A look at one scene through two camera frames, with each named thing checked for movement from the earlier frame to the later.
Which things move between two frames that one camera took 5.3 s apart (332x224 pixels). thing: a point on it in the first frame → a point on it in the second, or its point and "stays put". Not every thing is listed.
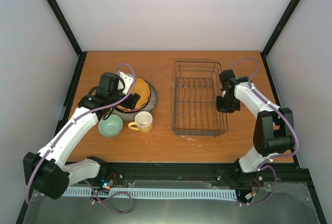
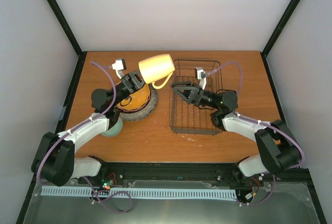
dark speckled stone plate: x=130 y=116 stays put
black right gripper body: x=227 y=104 → x=198 y=100
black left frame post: x=59 y=13 stays put
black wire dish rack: x=195 y=88 stays put
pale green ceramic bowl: x=111 y=126 stays put
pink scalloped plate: x=139 y=109 stays put
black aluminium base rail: x=288 y=175 stays put
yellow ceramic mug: x=143 y=122 → x=156 y=68
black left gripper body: x=129 y=102 → x=130 y=87
